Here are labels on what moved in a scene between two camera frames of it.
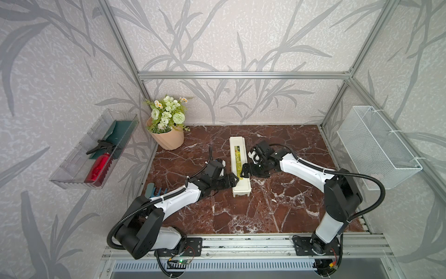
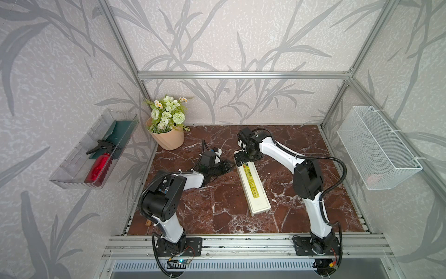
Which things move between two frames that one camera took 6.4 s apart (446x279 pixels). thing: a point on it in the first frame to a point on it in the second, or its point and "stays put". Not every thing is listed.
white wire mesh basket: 374,149 stays put
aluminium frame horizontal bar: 244,75 stays put
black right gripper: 251,172 to 241,159
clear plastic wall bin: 90,163 stays put
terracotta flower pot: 172,140 stays put
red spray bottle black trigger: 99,171 stays put
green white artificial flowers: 167,115 stays put
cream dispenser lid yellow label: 238,158 to 252,185
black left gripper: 229,182 to 225,168
